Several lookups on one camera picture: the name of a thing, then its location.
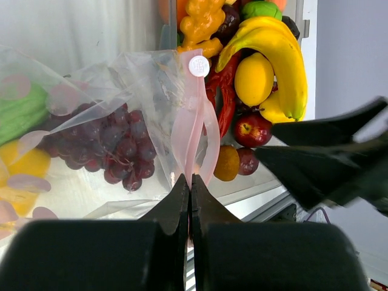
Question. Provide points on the green bitter gourd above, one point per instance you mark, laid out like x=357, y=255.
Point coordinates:
x=19, y=116

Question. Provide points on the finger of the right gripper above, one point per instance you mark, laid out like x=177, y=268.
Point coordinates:
x=332, y=131
x=339, y=174

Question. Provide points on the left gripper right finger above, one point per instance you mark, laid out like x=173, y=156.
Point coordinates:
x=234, y=255

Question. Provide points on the green lime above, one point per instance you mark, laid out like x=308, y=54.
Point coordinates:
x=260, y=8

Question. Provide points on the dark plum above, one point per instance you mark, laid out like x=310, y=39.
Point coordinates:
x=248, y=163

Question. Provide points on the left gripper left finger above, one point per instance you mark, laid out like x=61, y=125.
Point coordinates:
x=144, y=254

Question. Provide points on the red crayfish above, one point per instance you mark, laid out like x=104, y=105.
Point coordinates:
x=224, y=80

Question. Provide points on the yellow banana bunch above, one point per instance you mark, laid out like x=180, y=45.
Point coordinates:
x=273, y=39

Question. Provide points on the dark red apple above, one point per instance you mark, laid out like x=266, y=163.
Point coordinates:
x=252, y=130

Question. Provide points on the yellow bell pepper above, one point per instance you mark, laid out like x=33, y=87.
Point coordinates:
x=23, y=177

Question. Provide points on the dark red grape bunch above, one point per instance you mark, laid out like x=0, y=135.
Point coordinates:
x=117, y=144

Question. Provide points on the clear pink zip top bag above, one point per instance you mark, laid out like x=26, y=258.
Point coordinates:
x=167, y=86

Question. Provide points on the yellow lemon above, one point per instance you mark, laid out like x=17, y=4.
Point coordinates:
x=254, y=79

